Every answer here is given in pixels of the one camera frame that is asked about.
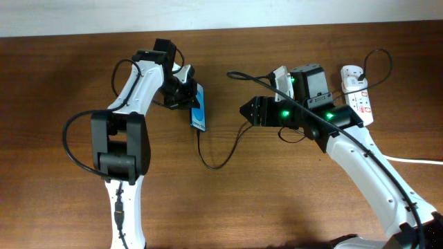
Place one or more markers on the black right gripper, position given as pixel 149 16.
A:
pixel 266 106

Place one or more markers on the white power strip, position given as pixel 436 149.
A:
pixel 358 100

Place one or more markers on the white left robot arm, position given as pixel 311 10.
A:
pixel 120 143

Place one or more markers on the white charger plug adapter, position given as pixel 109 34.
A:
pixel 351 84

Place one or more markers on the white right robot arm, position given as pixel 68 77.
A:
pixel 302 100

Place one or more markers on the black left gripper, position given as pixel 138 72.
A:
pixel 189 100

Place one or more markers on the blue smartphone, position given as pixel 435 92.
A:
pixel 197 115

